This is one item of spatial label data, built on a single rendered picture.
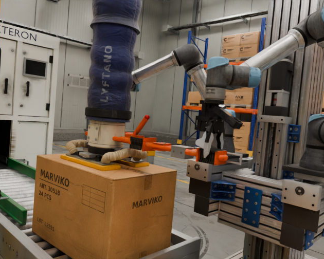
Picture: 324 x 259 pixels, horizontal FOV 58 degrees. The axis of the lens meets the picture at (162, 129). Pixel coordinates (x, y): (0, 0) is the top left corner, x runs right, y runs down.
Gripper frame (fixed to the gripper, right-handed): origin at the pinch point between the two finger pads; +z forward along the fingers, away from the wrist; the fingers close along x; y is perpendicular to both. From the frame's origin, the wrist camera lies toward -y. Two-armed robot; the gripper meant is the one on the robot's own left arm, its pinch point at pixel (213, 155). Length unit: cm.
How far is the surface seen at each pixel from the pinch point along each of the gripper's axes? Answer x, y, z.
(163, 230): -13, 30, 41
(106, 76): 9, 54, -28
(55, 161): 20, 72, 13
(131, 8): 2, 49, -60
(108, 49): 9, 54, -40
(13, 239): 33, 80, 50
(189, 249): -24, 21, 50
